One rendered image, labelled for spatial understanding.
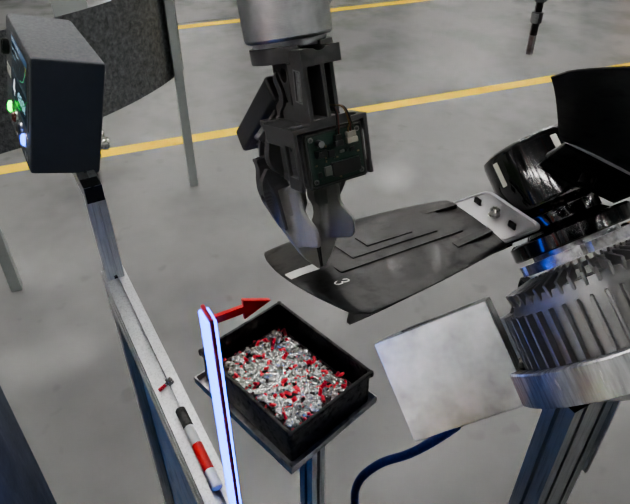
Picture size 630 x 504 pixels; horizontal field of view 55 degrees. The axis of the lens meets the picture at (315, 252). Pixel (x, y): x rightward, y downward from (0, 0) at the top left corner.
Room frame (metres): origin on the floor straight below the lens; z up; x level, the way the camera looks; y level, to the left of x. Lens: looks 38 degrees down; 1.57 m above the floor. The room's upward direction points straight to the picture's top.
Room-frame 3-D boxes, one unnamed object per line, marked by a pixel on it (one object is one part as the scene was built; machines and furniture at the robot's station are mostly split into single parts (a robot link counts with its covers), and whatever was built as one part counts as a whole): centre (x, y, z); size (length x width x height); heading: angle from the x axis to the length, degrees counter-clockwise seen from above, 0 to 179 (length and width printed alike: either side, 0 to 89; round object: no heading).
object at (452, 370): (0.52, -0.18, 0.98); 0.20 x 0.16 x 0.20; 29
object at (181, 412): (0.49, 0.16, 0.87); 0.14 x 0.01 x 0.01; 30
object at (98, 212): (0.86, 0.37, 0.96); 0.03 x 0.03 x 0.20; 29
